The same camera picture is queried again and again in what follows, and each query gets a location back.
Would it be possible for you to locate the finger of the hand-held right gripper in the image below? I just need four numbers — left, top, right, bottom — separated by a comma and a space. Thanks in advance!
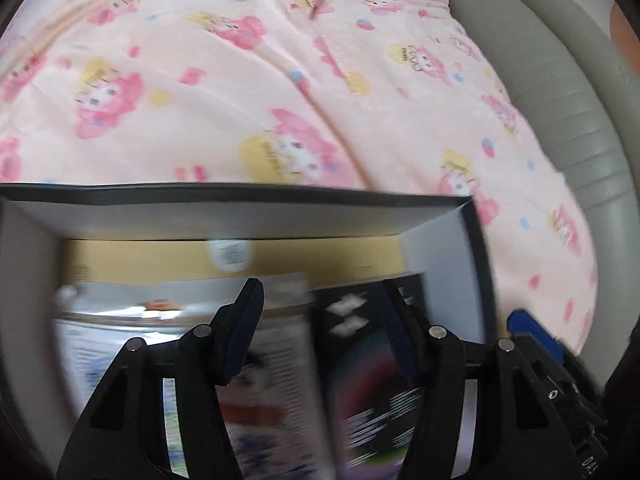
506, 309, 611, 480

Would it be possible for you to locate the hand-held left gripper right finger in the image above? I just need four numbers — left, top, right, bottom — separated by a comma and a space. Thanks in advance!
381, 279, 583, 480

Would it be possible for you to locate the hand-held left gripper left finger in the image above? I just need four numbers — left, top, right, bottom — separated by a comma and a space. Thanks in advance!
56, 277, 266, 480

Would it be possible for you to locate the black grey cardboard box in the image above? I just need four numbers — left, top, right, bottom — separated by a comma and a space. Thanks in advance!
0, 182, 501, 480

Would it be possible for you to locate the black phone accessory packet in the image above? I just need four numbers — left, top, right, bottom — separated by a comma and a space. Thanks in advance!
310, 272, 476, 480

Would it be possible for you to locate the cartoon boy bead packet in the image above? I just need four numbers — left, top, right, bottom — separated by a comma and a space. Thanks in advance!
52, 272, 321, 480

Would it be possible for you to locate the pink cartoon printed blanket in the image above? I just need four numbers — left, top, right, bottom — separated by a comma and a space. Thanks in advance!
0, 0, 599, 356

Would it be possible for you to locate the grey padded headboard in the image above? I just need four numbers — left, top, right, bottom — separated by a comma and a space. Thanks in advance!
439, 0, 638, 391

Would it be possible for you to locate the cartoon wall mural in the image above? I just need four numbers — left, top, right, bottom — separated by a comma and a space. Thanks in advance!
552, 0, 640, 76

